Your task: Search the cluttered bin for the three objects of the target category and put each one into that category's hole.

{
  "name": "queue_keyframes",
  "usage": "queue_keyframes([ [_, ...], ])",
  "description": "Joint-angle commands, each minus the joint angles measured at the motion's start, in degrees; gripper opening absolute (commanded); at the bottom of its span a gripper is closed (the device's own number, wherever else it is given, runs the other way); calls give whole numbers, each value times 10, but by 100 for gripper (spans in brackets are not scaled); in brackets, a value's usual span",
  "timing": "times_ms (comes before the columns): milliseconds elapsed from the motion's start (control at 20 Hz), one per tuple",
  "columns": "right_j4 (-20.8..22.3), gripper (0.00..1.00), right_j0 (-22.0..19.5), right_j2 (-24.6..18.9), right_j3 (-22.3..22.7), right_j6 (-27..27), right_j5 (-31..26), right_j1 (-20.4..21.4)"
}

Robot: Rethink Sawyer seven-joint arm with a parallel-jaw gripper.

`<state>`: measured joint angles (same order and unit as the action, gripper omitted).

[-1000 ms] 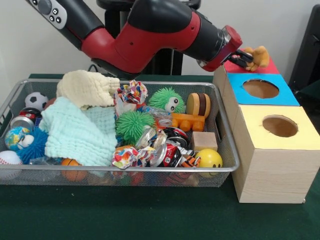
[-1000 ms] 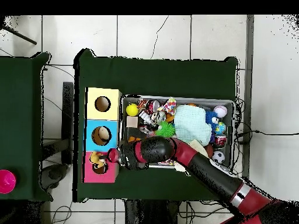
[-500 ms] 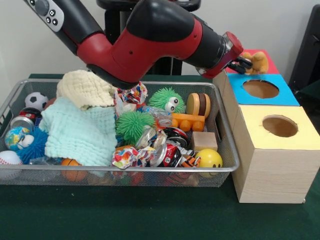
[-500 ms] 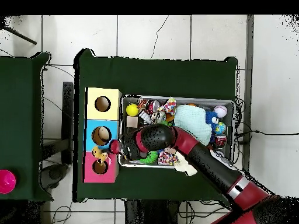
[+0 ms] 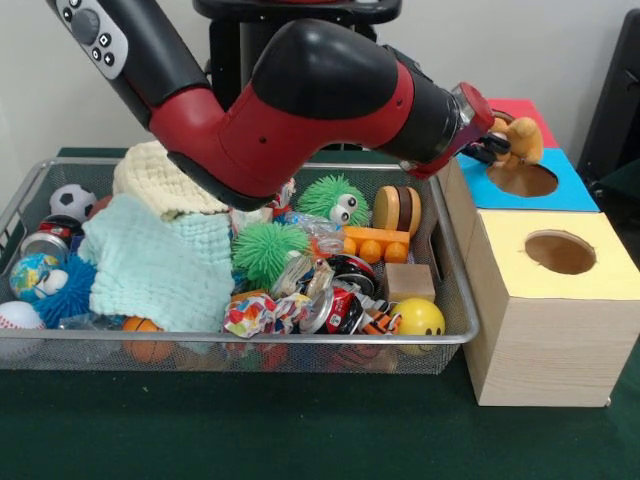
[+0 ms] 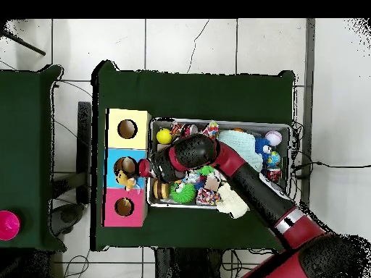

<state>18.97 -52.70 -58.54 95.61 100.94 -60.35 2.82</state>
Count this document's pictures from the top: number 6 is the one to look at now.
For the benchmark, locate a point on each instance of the orange plush cat toy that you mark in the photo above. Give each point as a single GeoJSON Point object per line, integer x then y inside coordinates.
{"type": "Point", "coordinates": [124, 179]}

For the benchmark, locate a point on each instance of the yellow plush duck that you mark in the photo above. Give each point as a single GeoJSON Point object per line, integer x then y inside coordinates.
{"type": "Point", "coordinates": [125, 201]}

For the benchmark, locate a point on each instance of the cream muslin cloth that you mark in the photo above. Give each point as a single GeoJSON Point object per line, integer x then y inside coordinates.
{"type": "Point", "coordinates": [232, 202]}

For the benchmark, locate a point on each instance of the pale mint muslin cloth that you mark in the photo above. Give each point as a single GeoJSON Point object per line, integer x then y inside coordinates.
{"type": "Point", "coordinates": [243, 144]}

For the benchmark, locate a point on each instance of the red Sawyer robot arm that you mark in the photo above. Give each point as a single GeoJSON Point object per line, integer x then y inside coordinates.
{"type": "Point", "coordinates": [229, 159]}

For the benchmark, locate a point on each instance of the wooden box with three holes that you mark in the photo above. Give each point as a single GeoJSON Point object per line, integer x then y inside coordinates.
{"type": "Point", "coordinates": [116, 139]}

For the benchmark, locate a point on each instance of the shallow clear mesh bin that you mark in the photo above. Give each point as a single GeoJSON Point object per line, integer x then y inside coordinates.
{"type": "Point", "coordinates": [255, 124]}

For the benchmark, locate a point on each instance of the beige round toy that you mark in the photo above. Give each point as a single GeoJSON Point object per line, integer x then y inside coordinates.
{"type": "Point", "coordinates": [129, 164]}

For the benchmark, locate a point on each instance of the wooden toy hamburger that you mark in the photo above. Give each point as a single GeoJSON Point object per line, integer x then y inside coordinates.
{"type": "Point", "coordinates": [161, 189]}

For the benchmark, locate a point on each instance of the yellow smiley ball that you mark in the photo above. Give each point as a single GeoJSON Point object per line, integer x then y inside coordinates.
{"type": "Point", "coordinates": [164, 136]}

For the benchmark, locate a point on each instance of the green spiky toy with eyes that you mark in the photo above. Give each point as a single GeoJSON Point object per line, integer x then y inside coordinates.
{"type": "Point", "coordinates": [185, 194]}

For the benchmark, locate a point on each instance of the colourful polka-dot wrapper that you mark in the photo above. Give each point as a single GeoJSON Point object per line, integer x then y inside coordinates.
{"type": "Point", "coordinates": [208, 197]}

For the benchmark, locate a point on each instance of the dark green table cloth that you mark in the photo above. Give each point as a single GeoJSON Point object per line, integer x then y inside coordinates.
{"type": "Point", "coordinates": [188, 95]}

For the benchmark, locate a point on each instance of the grey round floor base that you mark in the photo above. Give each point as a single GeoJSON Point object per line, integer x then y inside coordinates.
{"type": "Point", "coordinates": [68, 215]}

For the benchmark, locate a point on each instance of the dark green side-table cloth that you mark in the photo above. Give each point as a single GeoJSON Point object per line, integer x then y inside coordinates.
{"type": "Point", "coordinates": [29, 173]}

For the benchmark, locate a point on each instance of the blue spiky toy with eyes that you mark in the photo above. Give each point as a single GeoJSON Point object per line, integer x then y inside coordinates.
{"type": "Point", "coordinates": [261, 147]}

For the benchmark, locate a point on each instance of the red and black drink can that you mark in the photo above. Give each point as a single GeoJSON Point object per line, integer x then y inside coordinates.
{"type": "Point", "coordinates": [273, 174]}

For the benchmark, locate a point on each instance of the small globe ball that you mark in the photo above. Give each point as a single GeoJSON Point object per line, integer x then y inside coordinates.
{"type": "Point", "coordinates": [274, 159]}

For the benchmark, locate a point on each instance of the small white baseball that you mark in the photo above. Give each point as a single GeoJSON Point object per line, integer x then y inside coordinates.
{"type": "Point", "coordinates": [273, 138]}

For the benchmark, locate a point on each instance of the pink plastic cup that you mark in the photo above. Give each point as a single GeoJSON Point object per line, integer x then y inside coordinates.
{"type": "Point", "coordinates": [8, 225]}

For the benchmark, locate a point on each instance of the black tripod leg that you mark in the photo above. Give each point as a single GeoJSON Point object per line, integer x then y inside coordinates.
{"type": "Point", "coordinates": [26, 46]}

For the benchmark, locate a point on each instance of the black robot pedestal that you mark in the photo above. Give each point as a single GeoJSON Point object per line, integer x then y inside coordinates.
{"type": "Point", "coordinates": [188, 263]}

